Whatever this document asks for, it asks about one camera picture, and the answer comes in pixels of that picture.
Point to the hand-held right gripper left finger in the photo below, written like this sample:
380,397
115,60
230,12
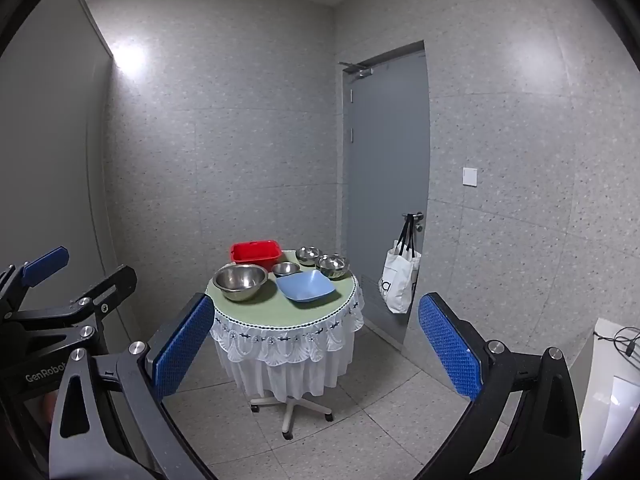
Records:
182,345

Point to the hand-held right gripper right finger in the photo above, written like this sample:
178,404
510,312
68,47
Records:
450,345

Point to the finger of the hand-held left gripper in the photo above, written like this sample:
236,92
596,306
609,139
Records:
45,262
115,282

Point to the large steel bowl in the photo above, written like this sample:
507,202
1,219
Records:
240,282

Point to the red plastic basket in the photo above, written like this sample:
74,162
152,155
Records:
252,252

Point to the small steel bowl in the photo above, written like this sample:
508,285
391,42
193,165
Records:
286,269

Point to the dark bowls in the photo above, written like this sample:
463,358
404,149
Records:
305,287

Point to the medium steel bowl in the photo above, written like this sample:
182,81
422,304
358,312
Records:
307,255
332,266

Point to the white tote bag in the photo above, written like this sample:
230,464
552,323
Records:
397,282

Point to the round table with white tablecloth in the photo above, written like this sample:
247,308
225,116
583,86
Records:
280,340

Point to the white wheeled table base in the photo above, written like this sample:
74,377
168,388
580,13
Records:
290,410

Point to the grey door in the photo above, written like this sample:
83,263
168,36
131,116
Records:
385,160

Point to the metal door closer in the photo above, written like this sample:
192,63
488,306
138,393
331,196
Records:
360,69

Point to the white wall switch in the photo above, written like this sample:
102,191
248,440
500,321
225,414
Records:
470,176

